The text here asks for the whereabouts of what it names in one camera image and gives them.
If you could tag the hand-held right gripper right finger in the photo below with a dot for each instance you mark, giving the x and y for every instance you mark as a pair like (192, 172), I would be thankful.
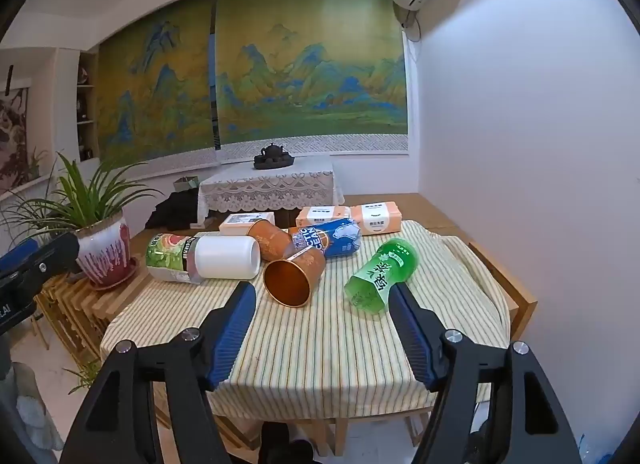
(414, 339)

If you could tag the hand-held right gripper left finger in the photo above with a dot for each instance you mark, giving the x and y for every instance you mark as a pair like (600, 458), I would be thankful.
(234, 331)

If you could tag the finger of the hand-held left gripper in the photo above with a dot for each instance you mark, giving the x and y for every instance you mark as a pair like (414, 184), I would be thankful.
(55, 254)

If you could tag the green translucent plastic cup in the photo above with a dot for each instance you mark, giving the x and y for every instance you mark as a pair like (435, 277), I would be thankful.
(382, 274)

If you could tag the white plastic cup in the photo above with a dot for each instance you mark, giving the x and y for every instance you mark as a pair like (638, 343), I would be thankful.
(227, 257)

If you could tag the orange paper cup copper inside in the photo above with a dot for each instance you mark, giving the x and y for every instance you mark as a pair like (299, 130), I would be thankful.
(292, 278)

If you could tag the copper metal cup rear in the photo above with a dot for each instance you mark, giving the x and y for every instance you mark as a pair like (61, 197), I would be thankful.
(270, 239)

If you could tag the fruit print green cup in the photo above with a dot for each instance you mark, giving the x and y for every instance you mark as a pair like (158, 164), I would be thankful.
(170, 253)

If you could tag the red white ceramic flowerpot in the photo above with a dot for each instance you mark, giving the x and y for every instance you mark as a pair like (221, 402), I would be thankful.
(104, 254)

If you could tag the green spider plant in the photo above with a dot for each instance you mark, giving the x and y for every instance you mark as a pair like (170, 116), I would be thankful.
(85, 199)

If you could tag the wooden slatted plant stand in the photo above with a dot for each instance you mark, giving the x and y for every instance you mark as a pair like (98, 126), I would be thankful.
(85, 309)

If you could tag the striped yellow tablecloth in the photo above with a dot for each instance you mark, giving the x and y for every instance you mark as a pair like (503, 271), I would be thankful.
(310, 344)

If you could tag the pale flat tissue box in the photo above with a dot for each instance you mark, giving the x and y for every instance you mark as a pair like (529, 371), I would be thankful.
(245, 224)

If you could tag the grey cloth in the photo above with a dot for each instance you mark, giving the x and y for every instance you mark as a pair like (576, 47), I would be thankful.
(30, 414)

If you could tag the black shoe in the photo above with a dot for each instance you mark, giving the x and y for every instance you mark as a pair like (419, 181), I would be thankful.
(285, 444)

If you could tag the orange white tissue pack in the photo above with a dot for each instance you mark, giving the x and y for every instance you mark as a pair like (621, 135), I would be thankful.
(376, 218)
(320, 216)

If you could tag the wooden table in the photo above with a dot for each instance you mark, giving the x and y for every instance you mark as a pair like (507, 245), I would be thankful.
(425, 209)

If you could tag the white lace tablecloth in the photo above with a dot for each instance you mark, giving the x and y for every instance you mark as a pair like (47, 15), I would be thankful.
(265, 186)

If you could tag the dark teapot set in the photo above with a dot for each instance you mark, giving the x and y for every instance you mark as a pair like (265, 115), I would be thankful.
(272, 156)

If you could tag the blue plastic bag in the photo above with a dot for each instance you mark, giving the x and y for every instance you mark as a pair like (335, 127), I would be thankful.
(592, 449)

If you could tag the blossom wall painting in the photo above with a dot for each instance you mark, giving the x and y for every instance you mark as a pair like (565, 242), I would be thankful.
(12, 138)

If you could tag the wall shelf niche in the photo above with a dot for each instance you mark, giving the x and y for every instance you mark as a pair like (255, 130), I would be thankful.
(86, 103)

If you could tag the narrow landscape wall scroll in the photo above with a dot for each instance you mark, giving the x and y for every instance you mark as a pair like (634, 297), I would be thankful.
(152, 88)

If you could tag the wide landscape wall scroll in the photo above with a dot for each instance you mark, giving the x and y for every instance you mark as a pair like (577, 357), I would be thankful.
(310, 68)

